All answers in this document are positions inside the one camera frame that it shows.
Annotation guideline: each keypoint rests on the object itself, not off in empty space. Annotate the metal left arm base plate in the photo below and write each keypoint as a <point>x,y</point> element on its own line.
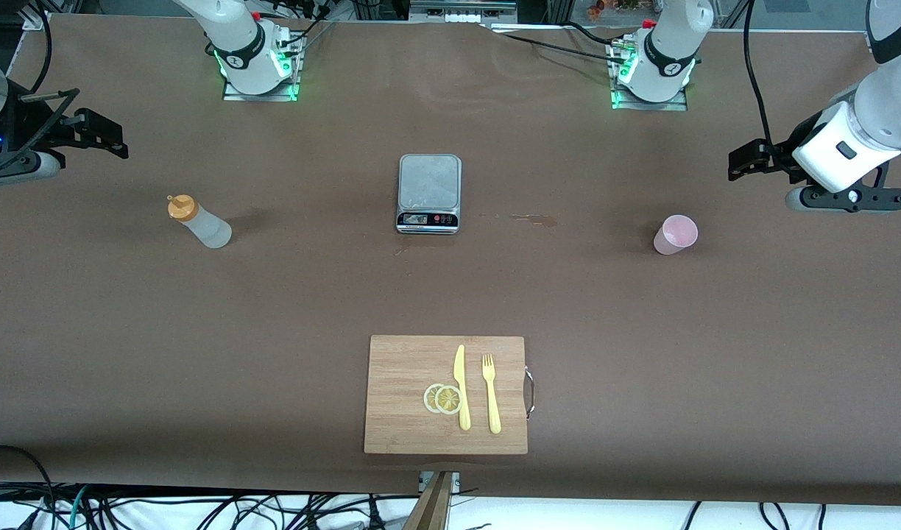
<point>679,104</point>

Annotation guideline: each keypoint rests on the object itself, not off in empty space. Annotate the squeeze bottle with orange cap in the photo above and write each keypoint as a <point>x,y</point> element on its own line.
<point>200,224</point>

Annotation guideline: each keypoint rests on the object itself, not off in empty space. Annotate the small metal bracket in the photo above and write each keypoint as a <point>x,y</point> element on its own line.
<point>455,480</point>

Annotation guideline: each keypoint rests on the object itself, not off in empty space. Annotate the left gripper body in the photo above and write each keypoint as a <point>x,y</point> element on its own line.
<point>777,157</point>

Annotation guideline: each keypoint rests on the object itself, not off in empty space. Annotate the lemon slice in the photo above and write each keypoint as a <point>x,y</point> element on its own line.
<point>449,400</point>
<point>428,397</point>

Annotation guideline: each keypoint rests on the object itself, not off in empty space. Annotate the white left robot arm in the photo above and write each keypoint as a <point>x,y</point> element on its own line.
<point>671,44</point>

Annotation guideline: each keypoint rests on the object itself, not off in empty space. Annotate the yellow plastic fork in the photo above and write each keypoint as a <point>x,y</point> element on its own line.
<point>492,405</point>

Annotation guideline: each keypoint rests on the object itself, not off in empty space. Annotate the pink plastic cup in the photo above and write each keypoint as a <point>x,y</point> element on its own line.
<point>675,235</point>

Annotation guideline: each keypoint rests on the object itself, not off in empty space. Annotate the yellow plastic knife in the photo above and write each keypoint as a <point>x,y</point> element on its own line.
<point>461,383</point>

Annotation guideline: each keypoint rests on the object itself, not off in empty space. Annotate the silver digital kitchen scale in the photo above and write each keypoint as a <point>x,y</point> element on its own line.
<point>429,184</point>

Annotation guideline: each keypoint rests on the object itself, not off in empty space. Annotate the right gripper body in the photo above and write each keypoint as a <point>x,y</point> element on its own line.
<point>44,123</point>

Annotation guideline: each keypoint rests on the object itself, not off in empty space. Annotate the wooden cutting board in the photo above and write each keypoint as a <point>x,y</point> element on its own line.
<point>406,412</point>

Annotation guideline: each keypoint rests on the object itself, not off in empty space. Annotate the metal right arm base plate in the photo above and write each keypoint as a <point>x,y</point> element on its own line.
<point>233,96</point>

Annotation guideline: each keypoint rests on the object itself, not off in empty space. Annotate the white power strip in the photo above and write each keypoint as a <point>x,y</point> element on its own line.
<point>461,11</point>

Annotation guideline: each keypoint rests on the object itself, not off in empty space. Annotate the wooden beam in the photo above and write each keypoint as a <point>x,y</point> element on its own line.
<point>430,508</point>

